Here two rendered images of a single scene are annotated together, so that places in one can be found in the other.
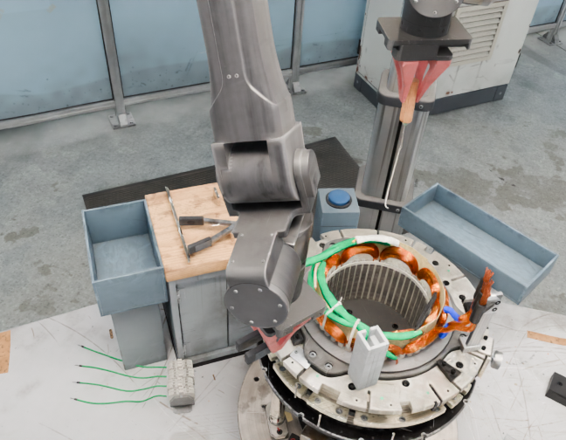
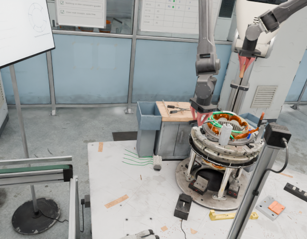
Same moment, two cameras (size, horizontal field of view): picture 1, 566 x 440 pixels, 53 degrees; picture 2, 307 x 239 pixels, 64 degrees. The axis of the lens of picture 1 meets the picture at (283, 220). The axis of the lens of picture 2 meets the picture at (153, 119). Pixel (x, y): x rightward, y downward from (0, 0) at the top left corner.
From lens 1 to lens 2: 0.53 m
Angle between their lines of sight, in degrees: 16
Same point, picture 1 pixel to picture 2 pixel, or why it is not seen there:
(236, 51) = (206, 32)
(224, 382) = (170, 166)
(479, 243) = not seen: hidden behind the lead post
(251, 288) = (203, 85)
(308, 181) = (218, 65)
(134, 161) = (131, 124)
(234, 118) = (203, 48)
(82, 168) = (112, 124)
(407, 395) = (236, 149)
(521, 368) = (275, 180)
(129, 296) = (149, 124)
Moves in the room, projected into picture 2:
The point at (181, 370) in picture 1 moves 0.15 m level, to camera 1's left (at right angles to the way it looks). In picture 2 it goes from (158, 158) to (131, 151)
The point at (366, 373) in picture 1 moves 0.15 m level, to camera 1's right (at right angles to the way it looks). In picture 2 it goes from (224, 137) to (262, 145)
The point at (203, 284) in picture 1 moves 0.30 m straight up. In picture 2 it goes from (171, 126) to (181, 71)
